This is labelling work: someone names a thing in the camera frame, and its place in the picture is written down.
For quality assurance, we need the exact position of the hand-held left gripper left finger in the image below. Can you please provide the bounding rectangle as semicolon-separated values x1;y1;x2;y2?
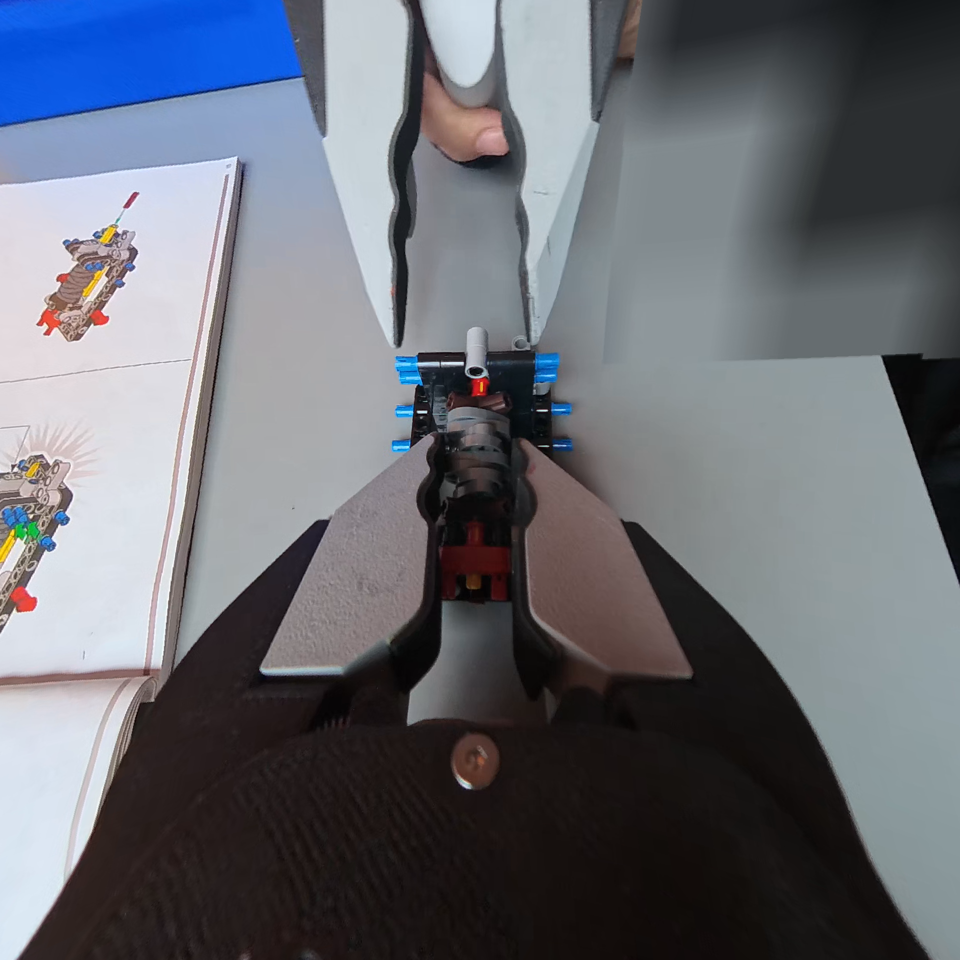
258;433;445;695

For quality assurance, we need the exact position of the person's right hand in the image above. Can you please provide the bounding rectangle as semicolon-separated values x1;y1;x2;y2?
422;71;520;165

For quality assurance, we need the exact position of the lego instruction booklet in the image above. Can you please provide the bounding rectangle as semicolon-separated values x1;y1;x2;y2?
0;156;246;901

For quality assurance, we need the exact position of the blue plastic bin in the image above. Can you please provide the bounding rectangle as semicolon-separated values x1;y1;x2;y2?
0;0;305;129

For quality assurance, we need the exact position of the black lego frame assembly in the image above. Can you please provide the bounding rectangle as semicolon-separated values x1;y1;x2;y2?
391;326;576;606

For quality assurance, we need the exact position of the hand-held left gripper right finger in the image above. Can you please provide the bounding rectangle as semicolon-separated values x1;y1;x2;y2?
512;438;696;705

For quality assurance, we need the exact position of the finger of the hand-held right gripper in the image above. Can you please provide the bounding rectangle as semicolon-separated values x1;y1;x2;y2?
322;0;423;350
498;0;601;345

